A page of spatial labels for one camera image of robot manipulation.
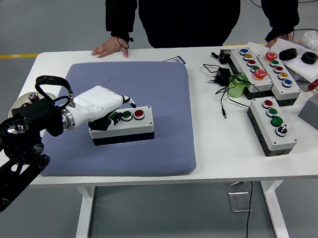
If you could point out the clear plastic bag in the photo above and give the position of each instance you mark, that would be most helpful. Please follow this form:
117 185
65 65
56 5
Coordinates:
314 40

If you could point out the blue-grey textured mat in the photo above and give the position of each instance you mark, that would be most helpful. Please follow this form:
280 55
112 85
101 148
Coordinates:
150 157

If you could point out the grey four-button control box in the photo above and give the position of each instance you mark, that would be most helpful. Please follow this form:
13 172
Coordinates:
284 141
138 128

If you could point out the small black device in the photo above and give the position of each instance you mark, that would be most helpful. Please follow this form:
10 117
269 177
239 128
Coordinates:
225 54

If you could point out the person's right hand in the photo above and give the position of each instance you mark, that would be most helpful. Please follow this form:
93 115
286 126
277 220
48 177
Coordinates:
110 46

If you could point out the white table leg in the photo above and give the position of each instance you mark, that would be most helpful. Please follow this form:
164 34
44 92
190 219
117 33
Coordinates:
275 211
83 223

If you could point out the grey five-button control box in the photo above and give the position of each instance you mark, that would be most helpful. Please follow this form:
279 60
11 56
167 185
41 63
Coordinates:
292 89
239 58

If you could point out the red knob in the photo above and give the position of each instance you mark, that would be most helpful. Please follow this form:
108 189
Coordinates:
314 85

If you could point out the purple label card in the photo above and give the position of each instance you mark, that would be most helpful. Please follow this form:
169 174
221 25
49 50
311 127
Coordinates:
175 60

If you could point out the translucent white tape roll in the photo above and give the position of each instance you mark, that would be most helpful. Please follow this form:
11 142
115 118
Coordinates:
20 101

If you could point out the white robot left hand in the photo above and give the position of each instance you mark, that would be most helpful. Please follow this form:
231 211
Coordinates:
95 101

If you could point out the person's left hand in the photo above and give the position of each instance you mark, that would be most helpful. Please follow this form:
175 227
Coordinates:
271 42

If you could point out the person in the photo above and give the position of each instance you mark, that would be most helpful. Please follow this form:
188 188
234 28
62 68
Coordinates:
195 14

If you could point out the grey block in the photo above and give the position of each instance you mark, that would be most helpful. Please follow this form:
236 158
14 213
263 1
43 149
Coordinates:
315 114

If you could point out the clear floor plate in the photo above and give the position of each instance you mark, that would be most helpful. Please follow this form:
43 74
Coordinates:
238 201

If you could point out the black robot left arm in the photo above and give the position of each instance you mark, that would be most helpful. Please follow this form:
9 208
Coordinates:
15 160

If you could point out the green tape roll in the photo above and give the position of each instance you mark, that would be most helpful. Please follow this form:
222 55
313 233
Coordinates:
235 90

